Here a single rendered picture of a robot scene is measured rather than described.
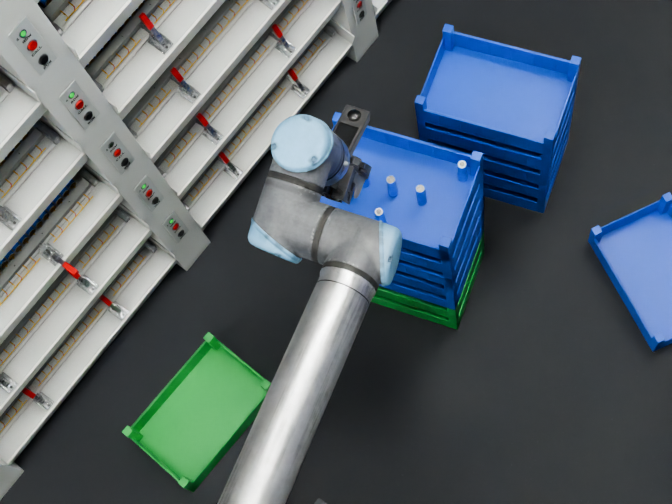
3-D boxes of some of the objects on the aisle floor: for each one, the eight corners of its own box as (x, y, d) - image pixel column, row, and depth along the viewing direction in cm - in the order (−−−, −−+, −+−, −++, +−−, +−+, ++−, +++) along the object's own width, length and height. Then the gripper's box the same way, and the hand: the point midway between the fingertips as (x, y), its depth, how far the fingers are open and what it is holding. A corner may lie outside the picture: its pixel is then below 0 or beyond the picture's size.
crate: (216, 339, 246) (207, 331, 239) (278, 391, 240) (271, 383, 232) (132, 437, 241) (121, 431, 233) (193, 492, 234) (183, 488, 227)
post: (210, 242, 255) (-268, -415, 94) (187, 271, 253) (-343, -347, 92) (152, 200, 261) (-391, -483, 100) (128, 228, 259) (-464, -420, 98)
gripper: (285, 180, 172) (316, 198, 192) (346, 198, 169) (371, 215, 190) (300, 131, 172) (330, 154, 192) (362, 149, 169) (385, 171, 190)
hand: (353, 169), depth 190 cm, fingers open, 3 cm apart
